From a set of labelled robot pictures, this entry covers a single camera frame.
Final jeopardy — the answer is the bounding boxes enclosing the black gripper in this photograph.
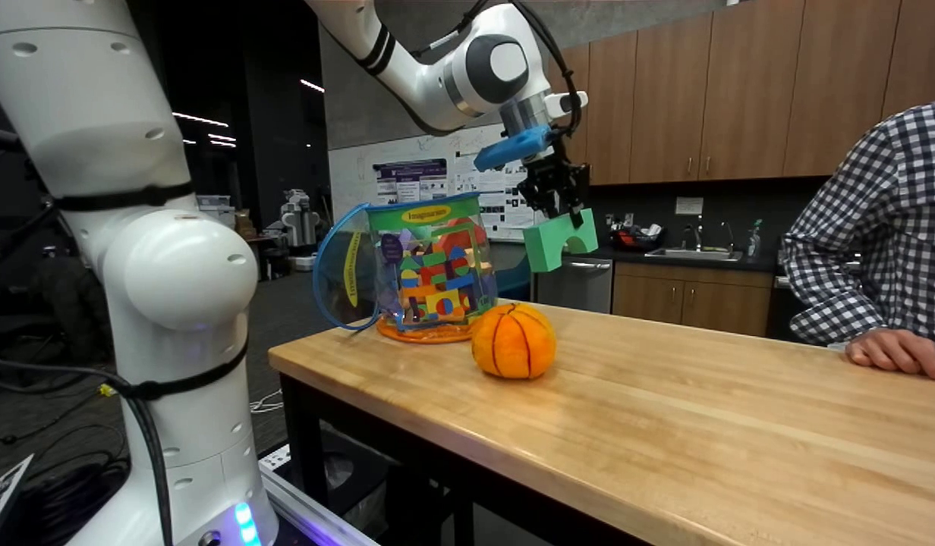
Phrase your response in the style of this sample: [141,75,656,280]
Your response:
[517,132,596,230]

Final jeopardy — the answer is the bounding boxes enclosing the black table frame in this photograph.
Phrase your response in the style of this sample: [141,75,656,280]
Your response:
[278,374,613,546]

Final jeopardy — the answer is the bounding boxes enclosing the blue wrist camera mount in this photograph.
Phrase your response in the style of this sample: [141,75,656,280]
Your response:
[473,121,557,172]

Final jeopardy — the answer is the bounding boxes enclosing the orange pumpkin toy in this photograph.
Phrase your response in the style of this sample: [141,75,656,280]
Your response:
[468,301,563,385]

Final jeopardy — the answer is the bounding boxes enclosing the robot base platform aluminium edge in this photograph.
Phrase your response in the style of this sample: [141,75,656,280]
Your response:
[197,442,379,546]

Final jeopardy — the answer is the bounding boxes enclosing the small dark green object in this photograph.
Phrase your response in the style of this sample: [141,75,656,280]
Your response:
[519,207,601,277]

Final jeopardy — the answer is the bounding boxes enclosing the whiteboard with papers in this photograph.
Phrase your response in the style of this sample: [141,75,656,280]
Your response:
[328,118,553,245]

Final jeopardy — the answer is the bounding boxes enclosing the black cable along robot base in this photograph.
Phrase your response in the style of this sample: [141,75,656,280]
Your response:
[0,347,251,546]

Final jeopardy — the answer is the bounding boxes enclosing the person's bare hand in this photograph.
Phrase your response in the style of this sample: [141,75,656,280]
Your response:
[846,328,935,385]

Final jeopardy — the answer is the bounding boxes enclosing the stainless steel dishwasher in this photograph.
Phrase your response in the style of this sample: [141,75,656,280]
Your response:
[531,251,616,314]

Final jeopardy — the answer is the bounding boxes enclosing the wooden base cabinets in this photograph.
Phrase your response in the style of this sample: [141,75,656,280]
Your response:
[612,257,782,339]

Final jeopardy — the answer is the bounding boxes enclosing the wooden wall cabinets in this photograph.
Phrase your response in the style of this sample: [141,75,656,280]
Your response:
[563,0,935,190]

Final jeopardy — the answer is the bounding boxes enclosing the grey metal machine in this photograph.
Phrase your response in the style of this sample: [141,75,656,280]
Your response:
[278,184,324,251]

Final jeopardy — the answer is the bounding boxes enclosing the black bowl on counter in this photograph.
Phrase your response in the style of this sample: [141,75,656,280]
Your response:
[609,214,667,254]

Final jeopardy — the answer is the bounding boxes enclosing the black cable loop at wrist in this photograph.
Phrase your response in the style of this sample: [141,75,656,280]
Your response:
[457,0,582,138]

